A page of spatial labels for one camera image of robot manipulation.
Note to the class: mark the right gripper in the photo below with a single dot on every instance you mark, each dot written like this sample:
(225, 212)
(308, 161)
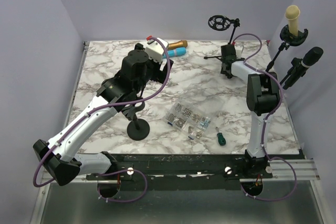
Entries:
(222, 72)

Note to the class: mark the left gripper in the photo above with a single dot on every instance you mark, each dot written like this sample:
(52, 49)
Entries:
(160, 76)

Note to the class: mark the blue microphone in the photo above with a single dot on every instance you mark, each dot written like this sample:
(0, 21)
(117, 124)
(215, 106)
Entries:
(176, 52)

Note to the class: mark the gold microphone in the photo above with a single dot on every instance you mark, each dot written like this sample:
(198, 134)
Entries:
(178, 44)

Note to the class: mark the black round-base clip stand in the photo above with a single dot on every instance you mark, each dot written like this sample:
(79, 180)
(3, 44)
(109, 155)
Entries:
(137, 129)

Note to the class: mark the cream microphone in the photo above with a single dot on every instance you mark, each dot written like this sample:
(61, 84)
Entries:
(292, 14)

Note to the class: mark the black microphone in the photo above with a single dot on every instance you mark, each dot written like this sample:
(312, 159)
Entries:
(310, 58)

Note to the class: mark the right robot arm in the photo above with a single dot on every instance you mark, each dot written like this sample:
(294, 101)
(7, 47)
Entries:
(262, 97)

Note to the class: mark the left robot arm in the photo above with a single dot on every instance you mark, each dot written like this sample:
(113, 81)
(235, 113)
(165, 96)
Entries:
(59, 155)

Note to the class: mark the clear plastic screw box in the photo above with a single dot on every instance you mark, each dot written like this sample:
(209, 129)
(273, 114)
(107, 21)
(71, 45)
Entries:
(188, 119)

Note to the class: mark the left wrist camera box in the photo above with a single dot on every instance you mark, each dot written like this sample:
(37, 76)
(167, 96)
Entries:
(154, 50)

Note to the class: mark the black shock-mount round-base stand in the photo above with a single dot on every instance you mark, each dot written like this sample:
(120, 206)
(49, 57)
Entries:
(288, 39)

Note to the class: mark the green handled screwdriver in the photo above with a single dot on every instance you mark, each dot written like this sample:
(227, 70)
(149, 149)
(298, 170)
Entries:
(220, 137)

